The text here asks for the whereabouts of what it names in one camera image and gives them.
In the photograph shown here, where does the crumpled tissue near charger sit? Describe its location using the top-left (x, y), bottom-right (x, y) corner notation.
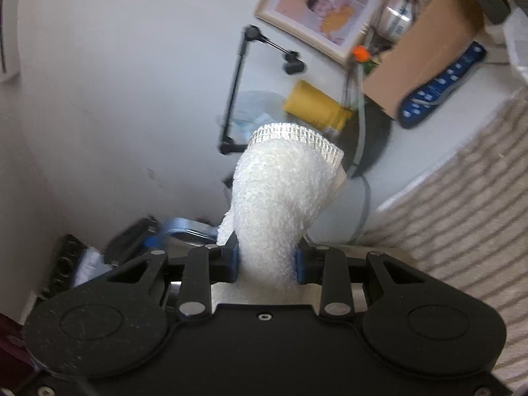
top-left (503, 7), bottom-right (528, 85)

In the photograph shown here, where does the blue dotted power strip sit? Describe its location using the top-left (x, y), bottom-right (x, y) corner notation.
top-left (396, 41), bottom-right (488, 130)

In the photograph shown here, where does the long cardboard box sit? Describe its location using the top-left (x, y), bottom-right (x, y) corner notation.
top-left (362, 0), bottom-right (483, 119)

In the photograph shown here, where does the orange cap green bottle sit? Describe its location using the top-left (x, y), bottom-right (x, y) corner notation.
top-left (352, 46), bottom-right (378, 75)

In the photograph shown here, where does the wet wipes plastic pack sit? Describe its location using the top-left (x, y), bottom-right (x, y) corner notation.
top-left (229, 90), bottom-right (287, 144)

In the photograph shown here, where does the white towel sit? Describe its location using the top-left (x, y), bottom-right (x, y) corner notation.
top-left (216, 122), bottom-right (348, 302)

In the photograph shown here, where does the stainless steel thermos container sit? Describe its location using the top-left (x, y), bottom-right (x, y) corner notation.
top-left (164, 217), bottom-right (413, 314)

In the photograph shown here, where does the framed baby photo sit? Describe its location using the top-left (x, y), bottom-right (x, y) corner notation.
top-left (255, 0), bottom-right (386, 65)

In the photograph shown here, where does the striped beige table towel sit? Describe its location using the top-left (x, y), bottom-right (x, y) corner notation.
top-left (359, 88), bottom-right (527, 390)

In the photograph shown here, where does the yellow cylindrical canister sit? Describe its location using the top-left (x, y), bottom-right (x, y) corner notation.
top-left (284, 81), bottom-right (353, 132)

